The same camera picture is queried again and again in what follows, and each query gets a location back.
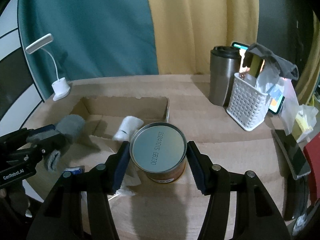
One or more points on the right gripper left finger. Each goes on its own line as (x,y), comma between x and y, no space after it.
(121,164)

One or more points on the white sock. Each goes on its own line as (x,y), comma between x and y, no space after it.
(129,126)

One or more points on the yellow curtain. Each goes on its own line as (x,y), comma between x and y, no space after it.
(187,30)

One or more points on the clear plastic bag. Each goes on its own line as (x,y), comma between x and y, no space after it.
(275,76)

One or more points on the blue tissue pack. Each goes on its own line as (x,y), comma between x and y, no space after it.
(74,170)

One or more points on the orange tin can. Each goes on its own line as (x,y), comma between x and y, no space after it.
(159,150)

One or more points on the dark grey cloth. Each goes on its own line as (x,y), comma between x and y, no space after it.
(275,60)

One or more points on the red box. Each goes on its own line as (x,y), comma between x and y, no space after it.
(311,151)

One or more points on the cotton swabs bag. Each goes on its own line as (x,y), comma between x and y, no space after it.
(131,178)

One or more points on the black flat device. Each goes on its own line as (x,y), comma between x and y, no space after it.
(294,156)

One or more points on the brown cardboard box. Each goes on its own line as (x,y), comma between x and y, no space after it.
(103,116)

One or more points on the yellow sticky notes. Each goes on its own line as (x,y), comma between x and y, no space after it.
(305,121)

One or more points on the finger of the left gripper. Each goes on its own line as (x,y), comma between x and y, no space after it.
(42,145)
(22,134)

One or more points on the steel travel mug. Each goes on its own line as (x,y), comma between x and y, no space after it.
(224,63)

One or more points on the white plastic basket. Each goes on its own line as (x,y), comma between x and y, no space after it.
(247,106)

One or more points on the grey sock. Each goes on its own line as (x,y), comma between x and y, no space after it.
(71,127)

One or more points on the teal curtain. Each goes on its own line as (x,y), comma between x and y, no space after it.
(92,38)

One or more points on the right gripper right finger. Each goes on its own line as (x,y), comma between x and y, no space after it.
(201,166)

